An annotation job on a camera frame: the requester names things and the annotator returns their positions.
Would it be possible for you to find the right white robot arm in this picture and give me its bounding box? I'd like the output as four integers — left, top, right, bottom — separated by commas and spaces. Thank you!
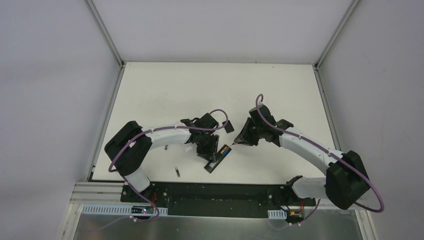
234, 105, 370, 210

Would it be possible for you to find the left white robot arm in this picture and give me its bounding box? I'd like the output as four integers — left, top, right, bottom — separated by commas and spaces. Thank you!
104, 113, 219, 203

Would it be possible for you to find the controller board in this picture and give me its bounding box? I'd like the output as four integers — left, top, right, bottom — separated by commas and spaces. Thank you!
81, 204, 157, 217
267, 209, 305, 222

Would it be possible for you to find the purple cable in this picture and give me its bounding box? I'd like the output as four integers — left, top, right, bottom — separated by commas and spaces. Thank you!
255, 93, 385, 214
108, 109, 229, 173

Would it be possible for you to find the orange battery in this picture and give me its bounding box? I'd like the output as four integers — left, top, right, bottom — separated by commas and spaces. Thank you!
219, 145, 229, 155

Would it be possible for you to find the black battery cover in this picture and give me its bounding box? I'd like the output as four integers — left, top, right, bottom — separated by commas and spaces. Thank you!
222, 120, 235, 134

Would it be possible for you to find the left controller board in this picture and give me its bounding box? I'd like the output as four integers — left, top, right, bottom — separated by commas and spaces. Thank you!
81, 204, 157, 217

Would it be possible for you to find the right controller board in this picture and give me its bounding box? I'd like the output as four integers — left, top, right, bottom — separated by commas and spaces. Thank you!
267, 209, 305, 222

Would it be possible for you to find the aluminium frame rail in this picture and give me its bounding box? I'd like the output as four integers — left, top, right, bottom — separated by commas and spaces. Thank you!
70, 181, 369, 211

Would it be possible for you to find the white remote control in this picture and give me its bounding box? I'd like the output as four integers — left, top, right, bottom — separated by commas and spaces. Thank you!
181, 143, 195, 152

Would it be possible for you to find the black remote control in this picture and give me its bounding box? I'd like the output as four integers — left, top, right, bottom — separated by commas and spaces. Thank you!
204, 144, 232, 174

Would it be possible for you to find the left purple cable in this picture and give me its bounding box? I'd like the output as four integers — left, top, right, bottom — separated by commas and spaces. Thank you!
108, 109, 229, 173

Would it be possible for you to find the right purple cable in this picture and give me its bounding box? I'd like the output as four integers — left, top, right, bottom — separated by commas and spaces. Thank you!
255, 93, 385, 214

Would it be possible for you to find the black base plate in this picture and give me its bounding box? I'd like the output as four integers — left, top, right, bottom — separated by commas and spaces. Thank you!
120, 182, 317, 219

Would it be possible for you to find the black battery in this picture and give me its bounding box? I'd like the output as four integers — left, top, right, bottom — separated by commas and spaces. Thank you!
175, 167, 181, 178

